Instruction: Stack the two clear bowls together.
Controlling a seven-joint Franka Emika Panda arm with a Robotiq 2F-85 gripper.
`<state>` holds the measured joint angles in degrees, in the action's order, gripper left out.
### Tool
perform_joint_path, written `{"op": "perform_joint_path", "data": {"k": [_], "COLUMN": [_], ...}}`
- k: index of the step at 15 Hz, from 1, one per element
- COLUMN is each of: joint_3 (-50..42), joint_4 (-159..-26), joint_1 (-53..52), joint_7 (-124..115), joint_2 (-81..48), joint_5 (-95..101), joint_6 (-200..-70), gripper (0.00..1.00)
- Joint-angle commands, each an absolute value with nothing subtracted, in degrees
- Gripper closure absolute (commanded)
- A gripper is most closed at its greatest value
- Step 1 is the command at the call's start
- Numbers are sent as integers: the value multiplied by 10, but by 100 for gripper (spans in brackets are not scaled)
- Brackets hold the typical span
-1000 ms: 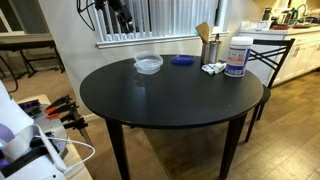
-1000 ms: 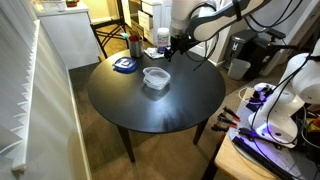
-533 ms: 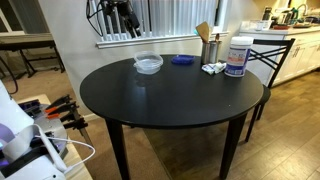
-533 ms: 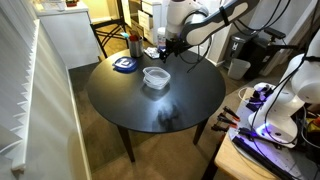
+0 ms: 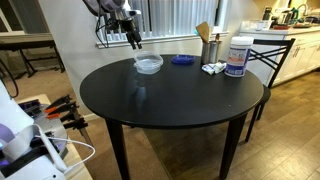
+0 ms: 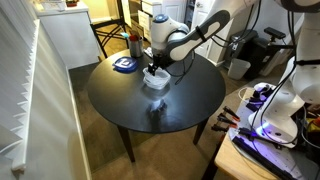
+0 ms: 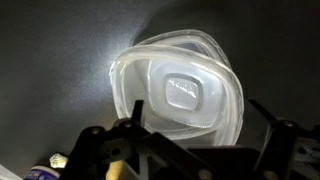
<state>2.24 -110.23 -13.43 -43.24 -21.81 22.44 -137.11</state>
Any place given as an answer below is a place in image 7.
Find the white wipes canister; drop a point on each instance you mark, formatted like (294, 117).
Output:
(40, 174)

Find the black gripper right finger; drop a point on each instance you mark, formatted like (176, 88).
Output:
(283, 150)

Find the crumpled white packet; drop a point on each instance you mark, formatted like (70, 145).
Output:
(58, 161)

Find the clear plastic bowl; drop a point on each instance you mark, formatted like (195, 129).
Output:
(183, 90)
(186, 34)

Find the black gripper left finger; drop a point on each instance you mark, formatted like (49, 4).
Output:
(140, 146)

